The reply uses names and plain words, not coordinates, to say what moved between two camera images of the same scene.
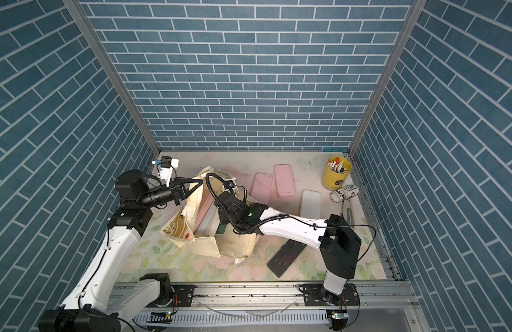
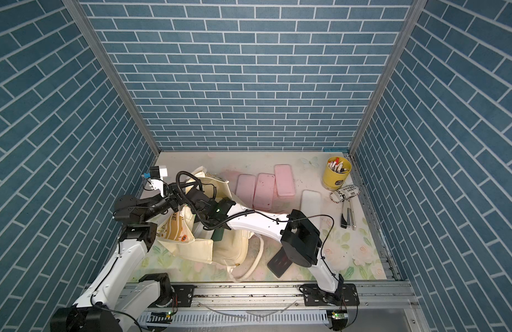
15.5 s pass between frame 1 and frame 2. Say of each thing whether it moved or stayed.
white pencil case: stayed
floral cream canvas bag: moved
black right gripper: moved
